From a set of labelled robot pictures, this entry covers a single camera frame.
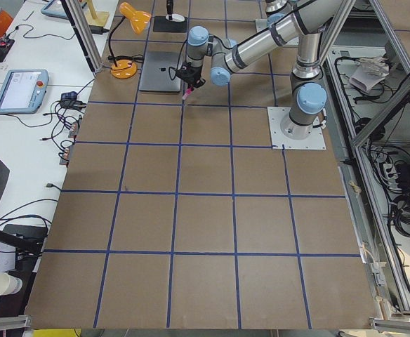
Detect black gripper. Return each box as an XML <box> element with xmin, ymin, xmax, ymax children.
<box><xmin>176</xmin><ymin>62</ymin><xmax>206</xmax><ymax>88</ymax></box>

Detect pink pen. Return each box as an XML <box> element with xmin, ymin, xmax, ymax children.
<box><xmin>182</xmin><ymin>87</ymin><xmax>194</xmax><ymax>100</ymax></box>

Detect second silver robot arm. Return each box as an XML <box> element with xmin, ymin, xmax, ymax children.
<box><xmin>175</xmin><ymin>1</ymin><xmax>293</xmax><ymax>95</ymax></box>

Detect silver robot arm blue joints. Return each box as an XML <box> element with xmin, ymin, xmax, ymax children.
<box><xmin>185</xmin><ymin>0</ymin><xmax>329</xmax><ymax>136</ymax></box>

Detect white computer mouse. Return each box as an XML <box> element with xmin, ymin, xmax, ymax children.
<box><xmin>166</xmin><ymin>13</ymin><xmax>185</xmax><ymax>22</ymax></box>

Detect black mousepad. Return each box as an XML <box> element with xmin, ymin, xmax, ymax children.
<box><xmin>152</xmin><ymin>16</ymin><xmax>187</xmax><ymax>33</ymax></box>

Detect silver apple laptop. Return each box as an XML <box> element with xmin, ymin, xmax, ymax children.
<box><xmin>139</xmin><ymin>51</ymin><xmax>180</xmax><ymax>93</ymax></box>

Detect orange desk lamp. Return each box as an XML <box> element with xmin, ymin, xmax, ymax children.
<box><xmin>107</xmin><ymin>1</ymin><xmax>152</xmax><ymax>79</ymax></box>

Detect black power adapter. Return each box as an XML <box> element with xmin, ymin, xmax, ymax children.
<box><xmin>89</xmin><ymin>25</ymin><xmax>109</xmax><ymax>35</ymax></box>

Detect wooden stand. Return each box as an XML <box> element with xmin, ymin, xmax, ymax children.
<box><xmin>85</xmin><ymin>0</ymin><xmax>110</xmax><ymax>27</ymax></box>

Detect blue teach pendant tablet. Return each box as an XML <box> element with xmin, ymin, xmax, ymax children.
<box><xmin>0</xmin><ymin>70</ymin><xmax>49</xmax><ymax>114</ymax></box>

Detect white paper cup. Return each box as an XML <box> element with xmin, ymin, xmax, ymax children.
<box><xmin>0</xmin><ymin>272</ymin><xmax>23</xmax><ymax>296</ymax></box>

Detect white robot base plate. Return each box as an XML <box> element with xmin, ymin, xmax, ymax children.
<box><xmin>267</xmin><ymin>107</ymin><xmax>326</xmax><ymax>150</ymax></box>

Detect aluminium frame post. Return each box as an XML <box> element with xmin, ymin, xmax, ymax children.
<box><xmin>61</xmin><ymin>0</ymin><xmax>103</xmax><ymax>74</ymax></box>

